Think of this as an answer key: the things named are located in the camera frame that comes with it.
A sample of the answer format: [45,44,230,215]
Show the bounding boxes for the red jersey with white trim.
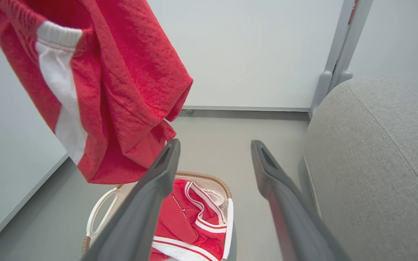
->
[149,179,228,261]

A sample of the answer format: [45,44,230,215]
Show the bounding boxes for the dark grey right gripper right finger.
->
[251,140,349,261]

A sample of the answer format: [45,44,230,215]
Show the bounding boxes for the white cloth basket liner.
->
[196,188,228,218]

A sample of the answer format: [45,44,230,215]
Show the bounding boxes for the red shorts with white stripe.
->
[0,0,194,185]

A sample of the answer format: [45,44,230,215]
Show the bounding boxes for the grey fabric sofa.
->
[298,76,418,261]

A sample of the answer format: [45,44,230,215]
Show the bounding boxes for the white laundry basket brown rim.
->
[82,171,234,261]

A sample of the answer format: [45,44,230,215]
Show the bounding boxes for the grey partition post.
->
[328,0,373,93]
[309,0,356,118]

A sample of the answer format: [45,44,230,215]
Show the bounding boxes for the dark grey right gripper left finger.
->
[81,139,181,261]

